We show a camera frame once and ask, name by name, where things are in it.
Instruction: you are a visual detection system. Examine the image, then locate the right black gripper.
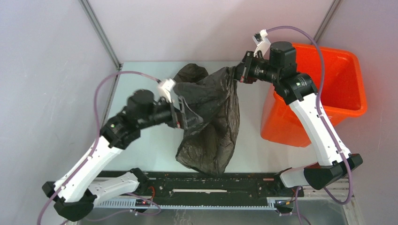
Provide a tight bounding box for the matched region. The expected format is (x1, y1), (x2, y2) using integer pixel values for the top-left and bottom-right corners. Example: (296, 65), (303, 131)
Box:
(225, 51), (280, 84)

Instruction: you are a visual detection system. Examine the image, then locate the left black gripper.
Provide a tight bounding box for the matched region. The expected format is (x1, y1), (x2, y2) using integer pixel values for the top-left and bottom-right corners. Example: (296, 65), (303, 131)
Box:
(139, 95), (203, 129)

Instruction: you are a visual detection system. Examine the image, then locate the black plastic trash bag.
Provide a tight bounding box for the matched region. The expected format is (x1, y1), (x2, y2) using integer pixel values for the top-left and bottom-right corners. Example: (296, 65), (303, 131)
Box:
(174, 63), (240, 177)

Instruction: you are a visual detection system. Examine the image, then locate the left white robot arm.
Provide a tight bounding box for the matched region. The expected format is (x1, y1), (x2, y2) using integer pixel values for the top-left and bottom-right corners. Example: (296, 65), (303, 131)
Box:
(42, 90), (203, 222)

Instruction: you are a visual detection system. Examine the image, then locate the orange plastic trash bin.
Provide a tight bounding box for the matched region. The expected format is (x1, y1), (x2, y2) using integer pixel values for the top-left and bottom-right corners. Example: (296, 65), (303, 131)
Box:
(260, 43), (367, 147)

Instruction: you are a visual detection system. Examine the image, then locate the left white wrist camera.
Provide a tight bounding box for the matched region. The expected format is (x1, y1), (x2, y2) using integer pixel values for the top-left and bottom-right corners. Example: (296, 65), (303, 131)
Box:
(157, 78), (176, 103)

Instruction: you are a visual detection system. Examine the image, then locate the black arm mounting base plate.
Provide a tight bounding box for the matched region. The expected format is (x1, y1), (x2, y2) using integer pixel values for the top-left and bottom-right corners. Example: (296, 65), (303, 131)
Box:
(99, 170), (305, 206)

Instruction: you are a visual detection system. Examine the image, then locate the aluminium frame rail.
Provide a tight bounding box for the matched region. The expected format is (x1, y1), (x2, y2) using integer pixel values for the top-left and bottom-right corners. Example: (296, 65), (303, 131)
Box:
(72, 177), (355, 199)

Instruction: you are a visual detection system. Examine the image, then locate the grey cable duct strip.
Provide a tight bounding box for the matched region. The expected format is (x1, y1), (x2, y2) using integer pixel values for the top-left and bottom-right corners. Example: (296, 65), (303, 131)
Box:
(96, 198), (276, 210)

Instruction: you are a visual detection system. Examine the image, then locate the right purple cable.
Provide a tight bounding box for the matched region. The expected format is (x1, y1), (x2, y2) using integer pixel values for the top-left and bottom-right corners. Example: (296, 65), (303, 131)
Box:
(267, 25), (354, 225)

